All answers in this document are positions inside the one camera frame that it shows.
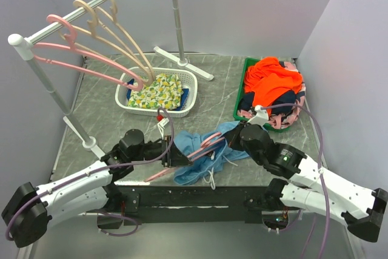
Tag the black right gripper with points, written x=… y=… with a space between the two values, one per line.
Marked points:
x=232 y=136

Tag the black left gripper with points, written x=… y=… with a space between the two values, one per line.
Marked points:
x=176 y=158

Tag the pink hanger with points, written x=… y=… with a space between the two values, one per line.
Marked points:
x=71 y=47
x=205 y=148

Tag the light blue shorts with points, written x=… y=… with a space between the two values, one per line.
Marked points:
x=209 y=164

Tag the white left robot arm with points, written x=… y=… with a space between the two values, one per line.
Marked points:
x=32 y=209

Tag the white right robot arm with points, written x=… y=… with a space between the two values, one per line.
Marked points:
x=301 y=183

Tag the beige hanger right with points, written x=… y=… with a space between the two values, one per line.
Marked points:
x=140 y=60

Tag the beige hanger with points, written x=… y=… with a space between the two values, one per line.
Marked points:
x=140 y=60
x=95 y=31

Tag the beige hanger left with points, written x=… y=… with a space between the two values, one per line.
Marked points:
x=95 y=31

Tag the green plastic tray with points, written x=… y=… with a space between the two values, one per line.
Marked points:
x=242 y=89

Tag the navy pink floral garment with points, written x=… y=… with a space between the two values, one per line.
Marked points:
x=288 y=110

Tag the orange garment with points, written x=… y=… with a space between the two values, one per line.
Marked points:
x=271 y=81

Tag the lemon print cloth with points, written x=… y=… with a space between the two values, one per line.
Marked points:
x=157 y=92

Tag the white metal clothes rack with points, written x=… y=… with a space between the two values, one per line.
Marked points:
x=54 y=33

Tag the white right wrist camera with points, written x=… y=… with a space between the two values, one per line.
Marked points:
x=260 y=117

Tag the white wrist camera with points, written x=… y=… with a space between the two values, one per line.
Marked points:
x=260 y=117
x=163 y=122

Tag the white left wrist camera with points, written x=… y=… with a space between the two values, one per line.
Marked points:
x=163 y=122

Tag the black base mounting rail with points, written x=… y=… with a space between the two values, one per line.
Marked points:
x=193 y=204

